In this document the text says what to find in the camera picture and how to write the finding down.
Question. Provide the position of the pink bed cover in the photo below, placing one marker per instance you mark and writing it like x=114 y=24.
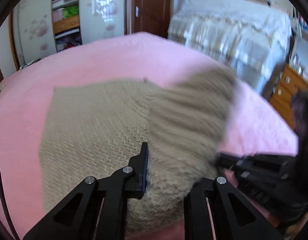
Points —
x=255 y=125

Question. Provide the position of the sliding door wardrobe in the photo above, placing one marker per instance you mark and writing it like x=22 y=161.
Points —
x=41 y=28

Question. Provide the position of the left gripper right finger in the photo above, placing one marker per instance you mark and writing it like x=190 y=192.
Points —
x=215 y=209

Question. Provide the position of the white lace covered furniture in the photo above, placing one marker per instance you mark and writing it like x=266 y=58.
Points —
x=251 y=38

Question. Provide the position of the brown wooden door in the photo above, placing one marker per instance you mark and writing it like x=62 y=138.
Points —
x=151 y=16

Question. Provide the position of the wooden drawer chest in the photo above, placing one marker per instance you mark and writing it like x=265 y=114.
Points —
x=290 y=83

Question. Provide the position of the beige knit cardigan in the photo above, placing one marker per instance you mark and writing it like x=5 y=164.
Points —
x=94 y=130

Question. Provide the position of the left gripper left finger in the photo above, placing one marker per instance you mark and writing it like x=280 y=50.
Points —
x=96 y=208

